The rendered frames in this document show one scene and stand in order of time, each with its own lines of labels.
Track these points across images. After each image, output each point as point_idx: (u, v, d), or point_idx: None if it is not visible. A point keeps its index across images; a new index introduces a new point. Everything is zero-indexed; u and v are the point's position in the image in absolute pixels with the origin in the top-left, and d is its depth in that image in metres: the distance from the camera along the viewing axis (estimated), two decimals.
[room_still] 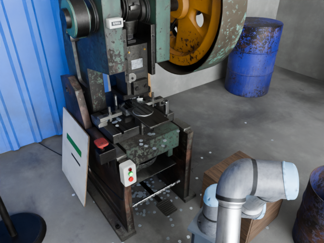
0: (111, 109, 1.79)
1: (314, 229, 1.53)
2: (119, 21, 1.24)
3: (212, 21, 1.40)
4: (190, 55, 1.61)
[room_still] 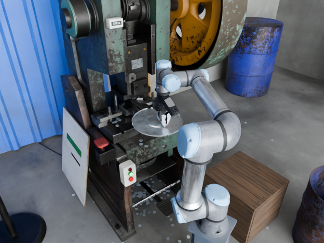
0: (111, 109, 1.79)
1: (314, 229, 1.53)
2: (119, 21, 1.24)
3: (214, 4, 1.35)
4: (198, 49, 1.54)
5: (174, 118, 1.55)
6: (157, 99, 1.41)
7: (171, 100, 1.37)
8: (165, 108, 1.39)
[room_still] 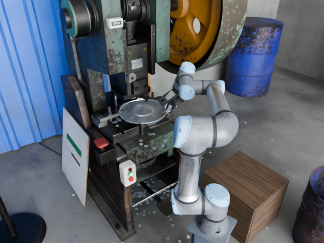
0: (111, 109, 1.79)
1: (314, 229, 1.53)
2: (119, 21, 1.24)
3: (208, 36, 1.45)
4: (182, 57, 1.68)
5: (147, 103, 1.71)
6: None
7: (172, 96, 1.46)
8: None
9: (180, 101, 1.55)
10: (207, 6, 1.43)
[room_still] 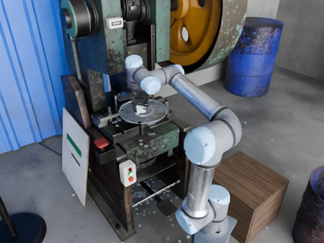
0: (111, 109, 1.79)
1: (314, 229, 1.53)
2: (119, 21, 1.24)
3: None
4: None
5: (127, 109, 1.64)
6: None
7: (127, 93, 1.30)
8: None
9: (144, 104, 1.34)
10: None
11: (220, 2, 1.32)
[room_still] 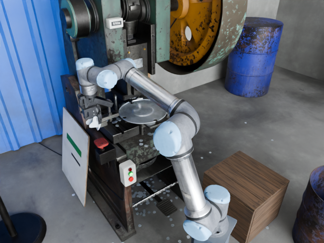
0: (111, 109, 1.79)
1: (314, 229, 1.53)
2: (119, 21, 1.24)
3: None
4: (210, 26, 1.42)
5: (150, 118, 1.55)
6: (87, 105, 1.24)
7: (97, 96, 1.29)
8: None
9: None
10: None
11: None
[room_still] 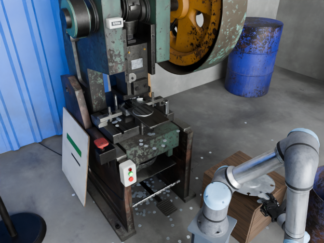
0: (111, 109, 1.79)
1: (314, 229, 1.53)
2: (119, 21, 1.24)
3: None
4: None
5: (247, 190, 1.60)
6: None
7: (284, 208, 1.42)
8: None
9: (264, 201, 1.46)
10: None
11: None
